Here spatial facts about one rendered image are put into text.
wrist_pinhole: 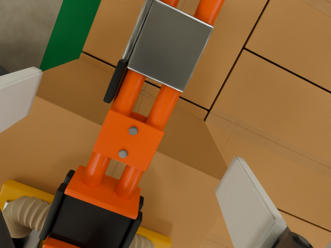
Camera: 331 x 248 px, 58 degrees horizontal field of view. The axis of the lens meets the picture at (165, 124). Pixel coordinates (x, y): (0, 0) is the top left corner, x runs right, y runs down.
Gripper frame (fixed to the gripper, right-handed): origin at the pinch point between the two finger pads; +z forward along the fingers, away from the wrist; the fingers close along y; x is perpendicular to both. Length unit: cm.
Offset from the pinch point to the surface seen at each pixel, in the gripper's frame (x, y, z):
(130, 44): 4.0, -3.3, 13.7
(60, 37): -15, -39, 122
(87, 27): -6, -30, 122
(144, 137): -3.9, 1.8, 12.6
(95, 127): -10.8, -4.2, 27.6
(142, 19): 6.7, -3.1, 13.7
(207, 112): -9, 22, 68
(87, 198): -12.1, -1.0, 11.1
